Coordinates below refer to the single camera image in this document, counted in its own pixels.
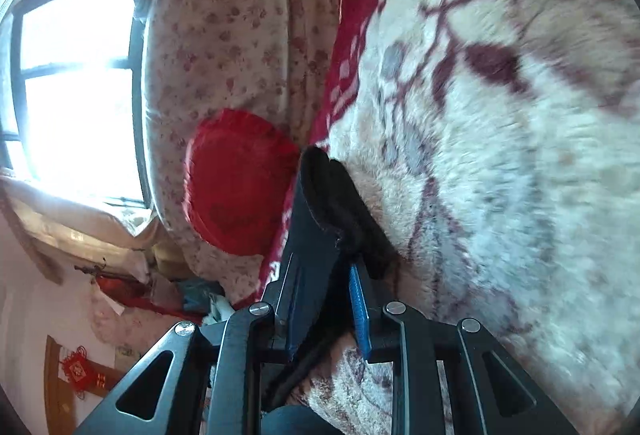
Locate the beige curtain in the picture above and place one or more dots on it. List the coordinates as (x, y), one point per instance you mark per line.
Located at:
(55, 217)

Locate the black pants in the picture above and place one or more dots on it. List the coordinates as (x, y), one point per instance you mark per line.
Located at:
(325, 195)

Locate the blue cloth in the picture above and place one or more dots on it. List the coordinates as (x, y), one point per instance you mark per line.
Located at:
(197, 294)

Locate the floral quilt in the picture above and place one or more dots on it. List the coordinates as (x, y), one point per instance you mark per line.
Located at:
(225, 30)

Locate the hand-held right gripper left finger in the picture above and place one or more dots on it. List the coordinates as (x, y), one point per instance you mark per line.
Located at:
(294, 315)

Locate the window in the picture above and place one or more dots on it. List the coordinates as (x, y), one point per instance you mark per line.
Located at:
(70, 80)

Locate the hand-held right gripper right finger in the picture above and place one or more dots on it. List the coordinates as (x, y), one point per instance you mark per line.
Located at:
(360, 310)

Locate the red and white plush blanket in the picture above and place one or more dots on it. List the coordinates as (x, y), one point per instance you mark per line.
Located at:
(500, 140)

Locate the red round cushion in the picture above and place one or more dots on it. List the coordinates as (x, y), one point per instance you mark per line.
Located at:
(235, 185)

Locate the red cloth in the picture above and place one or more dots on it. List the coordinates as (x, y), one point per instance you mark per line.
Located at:
(122, 291)

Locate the red knot ornament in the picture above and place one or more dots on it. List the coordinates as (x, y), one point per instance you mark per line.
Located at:
(76, 369)

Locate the wooden door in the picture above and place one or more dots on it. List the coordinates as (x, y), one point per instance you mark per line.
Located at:
(55, 410)

